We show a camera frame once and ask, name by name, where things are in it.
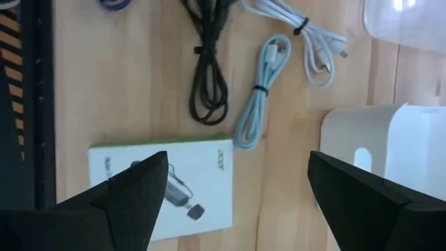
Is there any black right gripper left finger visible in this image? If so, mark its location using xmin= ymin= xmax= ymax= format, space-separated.
xmin=0 ymin=151 xmax=169 ymax=251

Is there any clear plastic bag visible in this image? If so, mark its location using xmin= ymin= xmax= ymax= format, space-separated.
xmin=361 ymin=0 xmax=446 ymax=55

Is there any white cable bundle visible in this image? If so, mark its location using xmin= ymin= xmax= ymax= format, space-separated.
xmin=240 ymin=0 xmax=349 ymax=89

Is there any dark blue braided cable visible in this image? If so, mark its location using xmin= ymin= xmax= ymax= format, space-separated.
xmin=98 ymin=0 xmax=130 ymax=11

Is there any black aluminium table frame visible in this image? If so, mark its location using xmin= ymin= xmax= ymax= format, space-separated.
xmin=20 ymin=0 xmax=56 ymax=210

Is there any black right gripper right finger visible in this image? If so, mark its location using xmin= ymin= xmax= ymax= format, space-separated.
xmin=307 ymin=151 xmax=446 ymax=251

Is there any black cable bundle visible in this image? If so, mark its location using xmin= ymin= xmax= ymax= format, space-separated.
xmin=180 ymin=0 xmax=240 ymax=126

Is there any white plastic bin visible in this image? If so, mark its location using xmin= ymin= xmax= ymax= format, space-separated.
xmin=319 ymin=103 xmax=446 ymax=210

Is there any light blue cable bundle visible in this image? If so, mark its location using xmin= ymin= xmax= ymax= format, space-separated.
xmin=232 ymin=33 xmax=292 ymax=151

